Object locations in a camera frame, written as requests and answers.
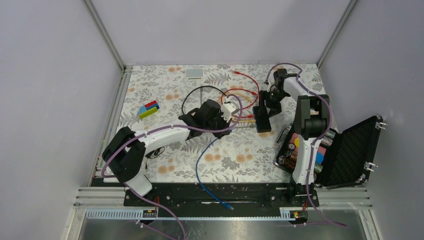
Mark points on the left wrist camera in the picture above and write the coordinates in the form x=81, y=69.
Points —
x=228, y=109

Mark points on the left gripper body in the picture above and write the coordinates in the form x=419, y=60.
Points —
x=218, y=122

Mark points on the black case with chips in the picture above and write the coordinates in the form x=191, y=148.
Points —
x=346, y=159

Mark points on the colourful toy brick stack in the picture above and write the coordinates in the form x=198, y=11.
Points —
x=148, y=109

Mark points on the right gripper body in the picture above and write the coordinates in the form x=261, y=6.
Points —
x=272, y=99

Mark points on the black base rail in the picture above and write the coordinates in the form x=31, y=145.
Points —
x=223, y=200

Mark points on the black network switch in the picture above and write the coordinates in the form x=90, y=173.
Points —
x=262, y=120

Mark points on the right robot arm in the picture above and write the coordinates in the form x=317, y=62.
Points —
x=312, y=121

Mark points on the floral table mat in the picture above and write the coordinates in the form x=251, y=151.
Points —
x=243, y=156

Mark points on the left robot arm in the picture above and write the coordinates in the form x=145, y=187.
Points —
x=125, y=153

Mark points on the white small switch box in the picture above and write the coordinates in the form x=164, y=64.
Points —
x=194, y=73

